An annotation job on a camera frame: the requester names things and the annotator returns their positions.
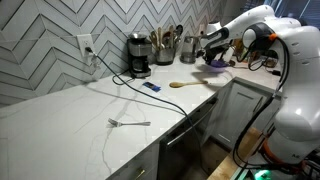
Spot white wall outlet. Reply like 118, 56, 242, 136
77, 34, 94, 57

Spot stainless dishwasher with handle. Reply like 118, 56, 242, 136
157, 97, 219, 180

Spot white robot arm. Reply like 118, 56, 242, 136
200, 5, 320, 164

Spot black coffee maker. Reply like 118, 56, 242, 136
127, 33, 152, 78

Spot steel utensil holder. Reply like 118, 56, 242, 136
156, 48, 175, 65

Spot blue snack wrapper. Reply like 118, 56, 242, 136
143, 82, 161, 92

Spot black power cable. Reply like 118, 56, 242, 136
85, 47, 214, 178

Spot wooden spoon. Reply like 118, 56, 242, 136
169, 81, 208, 88

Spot wooden butcher block table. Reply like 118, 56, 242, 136
207, 128, 262, 180

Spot silver fork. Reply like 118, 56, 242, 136
106, 118, 151, 127

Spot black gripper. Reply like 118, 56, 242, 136
203, 45, 229, 65

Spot grey lower cabinets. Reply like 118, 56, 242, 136
213, 82, 271, 149

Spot blue lunch box lid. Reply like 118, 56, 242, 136
210, 60, 229, 68

